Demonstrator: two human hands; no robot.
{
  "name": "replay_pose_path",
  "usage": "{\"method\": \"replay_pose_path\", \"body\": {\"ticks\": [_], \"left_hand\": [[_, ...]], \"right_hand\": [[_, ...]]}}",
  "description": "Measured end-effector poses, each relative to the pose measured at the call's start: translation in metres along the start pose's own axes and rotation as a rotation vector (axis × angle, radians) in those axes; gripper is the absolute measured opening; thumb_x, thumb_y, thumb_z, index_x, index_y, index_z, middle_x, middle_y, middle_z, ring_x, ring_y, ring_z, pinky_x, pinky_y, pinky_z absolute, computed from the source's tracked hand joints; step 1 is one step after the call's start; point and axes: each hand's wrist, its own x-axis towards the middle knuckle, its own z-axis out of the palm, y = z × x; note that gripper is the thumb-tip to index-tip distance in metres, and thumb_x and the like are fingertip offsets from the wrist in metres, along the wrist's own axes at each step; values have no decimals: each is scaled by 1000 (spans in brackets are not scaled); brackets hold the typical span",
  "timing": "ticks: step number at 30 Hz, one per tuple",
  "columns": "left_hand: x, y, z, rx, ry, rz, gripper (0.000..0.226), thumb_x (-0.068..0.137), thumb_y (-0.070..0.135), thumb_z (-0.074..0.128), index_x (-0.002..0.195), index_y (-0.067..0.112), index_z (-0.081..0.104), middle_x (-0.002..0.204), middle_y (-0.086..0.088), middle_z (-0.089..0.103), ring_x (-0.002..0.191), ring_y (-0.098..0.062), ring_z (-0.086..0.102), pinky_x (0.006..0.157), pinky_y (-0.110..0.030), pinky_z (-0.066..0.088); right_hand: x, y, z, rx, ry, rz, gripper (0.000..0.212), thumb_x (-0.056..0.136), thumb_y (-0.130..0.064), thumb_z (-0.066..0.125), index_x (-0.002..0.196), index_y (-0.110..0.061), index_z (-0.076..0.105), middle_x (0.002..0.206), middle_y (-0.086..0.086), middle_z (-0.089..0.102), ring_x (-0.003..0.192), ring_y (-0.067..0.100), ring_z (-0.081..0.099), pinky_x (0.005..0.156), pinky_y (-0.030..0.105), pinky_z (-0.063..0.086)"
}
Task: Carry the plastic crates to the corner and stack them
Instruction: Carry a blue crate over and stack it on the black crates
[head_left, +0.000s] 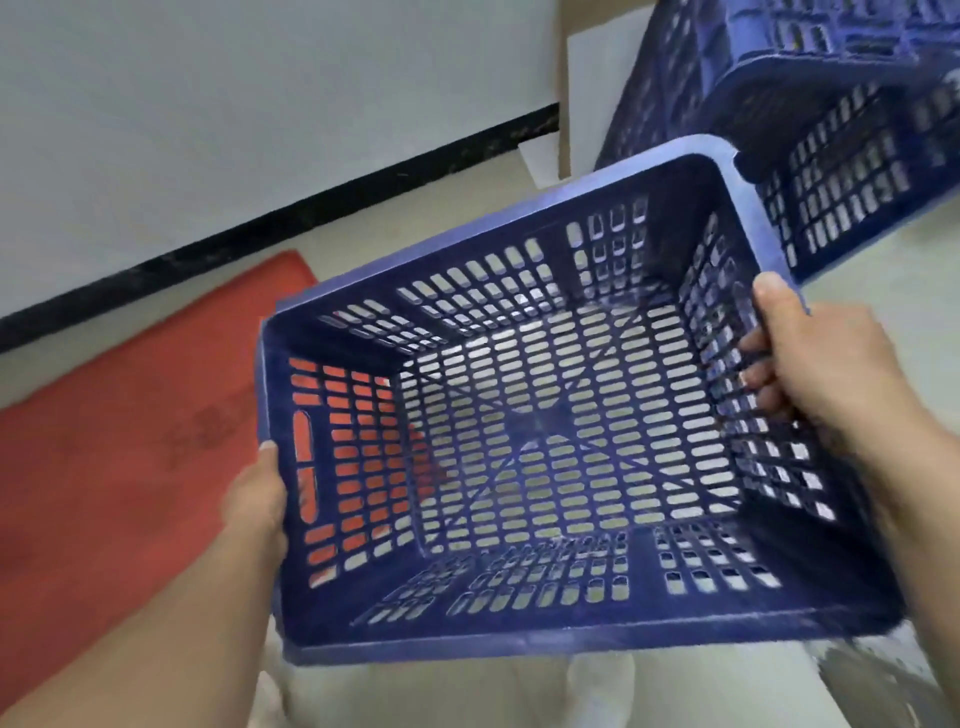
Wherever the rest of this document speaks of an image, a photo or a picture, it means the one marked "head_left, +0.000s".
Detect person's right hand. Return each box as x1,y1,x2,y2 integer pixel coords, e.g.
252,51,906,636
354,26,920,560
738,271,915,460

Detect person's left hand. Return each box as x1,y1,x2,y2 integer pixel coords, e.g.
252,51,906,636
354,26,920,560
219,441,290,565

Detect blue perforated plastic basket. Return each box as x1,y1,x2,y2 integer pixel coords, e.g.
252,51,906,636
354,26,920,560
256,133,907,667

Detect person's right forearm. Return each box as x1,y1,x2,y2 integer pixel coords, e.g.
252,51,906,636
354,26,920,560
847,397,960,721

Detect person's left forearm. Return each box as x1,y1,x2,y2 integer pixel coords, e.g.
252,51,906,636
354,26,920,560
0,525,282,728

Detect red floor mat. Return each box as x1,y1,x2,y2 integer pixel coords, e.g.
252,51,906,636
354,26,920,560
0,249,320,714

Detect stack of blue plastic baskets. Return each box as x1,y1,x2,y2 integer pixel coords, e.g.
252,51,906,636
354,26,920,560
594,0,960,285

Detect white board panel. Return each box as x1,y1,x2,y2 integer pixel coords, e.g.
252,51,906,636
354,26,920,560
517,0,661,190

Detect person's light trousers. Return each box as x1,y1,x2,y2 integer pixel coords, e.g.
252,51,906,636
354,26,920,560
247,622,852,728

